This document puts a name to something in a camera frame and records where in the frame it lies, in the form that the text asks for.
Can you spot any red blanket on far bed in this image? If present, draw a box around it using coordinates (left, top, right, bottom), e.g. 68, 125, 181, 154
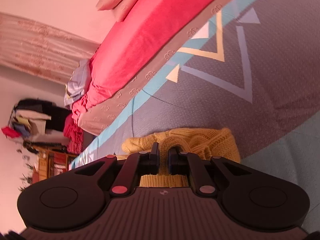
72, 0, 214, 123

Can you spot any crumpled light blue cloth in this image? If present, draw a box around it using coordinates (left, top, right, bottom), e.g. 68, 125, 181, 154
64, 59, 91, 109

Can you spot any crimson ruffled cloth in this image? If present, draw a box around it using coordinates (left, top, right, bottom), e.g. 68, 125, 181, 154
63, 114, 84, 154

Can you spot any pile of dark clothes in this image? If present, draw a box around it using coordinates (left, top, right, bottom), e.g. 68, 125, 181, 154
1, 99, 71, 146

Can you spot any blue grey striped bedsheet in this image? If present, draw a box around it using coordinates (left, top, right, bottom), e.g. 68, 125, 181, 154
72, 0, 319, 232

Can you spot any wooden shelf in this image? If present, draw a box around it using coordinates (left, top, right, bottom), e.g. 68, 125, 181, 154
24, 142, 78, 184

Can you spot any tan cable knit cardigan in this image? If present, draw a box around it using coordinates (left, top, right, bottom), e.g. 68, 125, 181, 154
118, 128, 240, 187

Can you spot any pink patterned curtain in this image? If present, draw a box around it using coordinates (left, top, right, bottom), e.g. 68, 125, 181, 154
1, 12, 99, 85

